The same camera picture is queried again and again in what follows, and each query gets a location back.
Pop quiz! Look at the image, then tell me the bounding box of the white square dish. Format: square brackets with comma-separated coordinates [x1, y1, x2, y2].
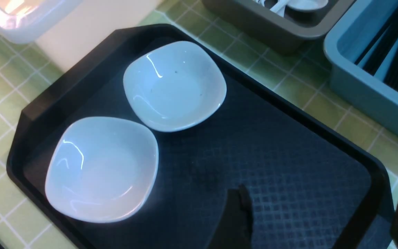
[123, 41, 227, 132]
[45, 117, 159, 223]

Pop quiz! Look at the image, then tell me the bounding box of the large white plastic tub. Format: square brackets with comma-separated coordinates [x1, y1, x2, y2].
[0, 0, 161, 72]

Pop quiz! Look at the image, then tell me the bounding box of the blue plastic bin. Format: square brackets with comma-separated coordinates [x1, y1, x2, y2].
[324, 0, 398, 136]

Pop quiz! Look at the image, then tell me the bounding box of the black serving tray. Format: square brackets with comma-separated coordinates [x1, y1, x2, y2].
[6, 24, 394, 249]

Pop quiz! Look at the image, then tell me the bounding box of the brown plastic bin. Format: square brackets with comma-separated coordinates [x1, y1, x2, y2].
[202, 0, 354, 55]

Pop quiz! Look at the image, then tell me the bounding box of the pile of white spoons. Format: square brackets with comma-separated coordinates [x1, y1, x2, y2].
[268, 0, 329, 17]

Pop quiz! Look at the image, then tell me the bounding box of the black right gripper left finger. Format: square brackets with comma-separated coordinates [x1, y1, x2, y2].
[208, 185, 254, 249]

